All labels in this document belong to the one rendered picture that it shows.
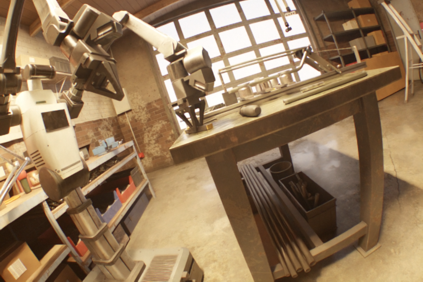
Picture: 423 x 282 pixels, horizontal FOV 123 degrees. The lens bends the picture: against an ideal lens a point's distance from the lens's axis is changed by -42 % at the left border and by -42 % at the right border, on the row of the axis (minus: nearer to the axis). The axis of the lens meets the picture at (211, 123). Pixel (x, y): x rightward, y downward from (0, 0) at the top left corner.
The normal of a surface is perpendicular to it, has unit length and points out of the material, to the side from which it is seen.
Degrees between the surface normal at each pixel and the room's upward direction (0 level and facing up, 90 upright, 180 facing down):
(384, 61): 82
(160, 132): 90
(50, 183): 90
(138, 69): 90
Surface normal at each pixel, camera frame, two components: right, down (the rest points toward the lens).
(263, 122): 0.01, 0.11
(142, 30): -0.47, -0.10
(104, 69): 0.14, 0.39
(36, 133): 0.41, -0.04
